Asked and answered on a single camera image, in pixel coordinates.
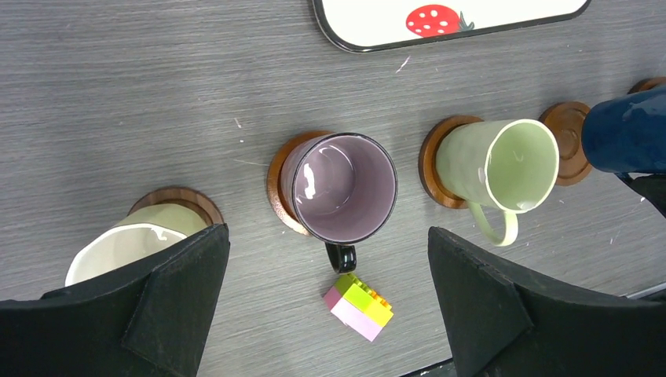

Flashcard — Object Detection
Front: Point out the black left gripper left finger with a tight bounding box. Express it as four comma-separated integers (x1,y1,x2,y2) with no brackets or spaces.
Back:
1,224,230,376

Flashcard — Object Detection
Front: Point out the pale green mug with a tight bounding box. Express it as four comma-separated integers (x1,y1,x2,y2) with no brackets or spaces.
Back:
434,119,560,247

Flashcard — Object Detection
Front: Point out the light green mug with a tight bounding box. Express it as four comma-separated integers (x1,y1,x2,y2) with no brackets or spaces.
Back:
64,203,207,287

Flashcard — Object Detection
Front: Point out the large brown wooden coaster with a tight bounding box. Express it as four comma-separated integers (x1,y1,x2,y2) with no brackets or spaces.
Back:
539,101,592,186

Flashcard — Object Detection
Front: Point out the purple mug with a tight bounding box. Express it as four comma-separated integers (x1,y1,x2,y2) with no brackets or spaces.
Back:
280,132,397,274

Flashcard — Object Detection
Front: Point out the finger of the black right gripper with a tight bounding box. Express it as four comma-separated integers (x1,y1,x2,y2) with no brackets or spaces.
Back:
616,173,666,217

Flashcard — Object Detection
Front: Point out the pink green yellow toy block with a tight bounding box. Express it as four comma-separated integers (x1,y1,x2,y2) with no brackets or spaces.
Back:
323,273,393,342

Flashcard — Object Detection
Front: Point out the white strawberry print tray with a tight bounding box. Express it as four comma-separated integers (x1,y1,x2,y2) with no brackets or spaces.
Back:
312,0,589,53

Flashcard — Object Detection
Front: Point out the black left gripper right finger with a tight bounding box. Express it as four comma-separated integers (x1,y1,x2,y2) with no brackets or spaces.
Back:
427,227,665,376

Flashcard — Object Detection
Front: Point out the dark brown wooden coaster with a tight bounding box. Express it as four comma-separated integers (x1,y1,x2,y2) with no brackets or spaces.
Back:
127,186,225,225

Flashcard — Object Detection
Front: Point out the dark blue mug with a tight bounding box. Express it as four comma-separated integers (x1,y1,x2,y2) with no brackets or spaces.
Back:
581,85,665,174

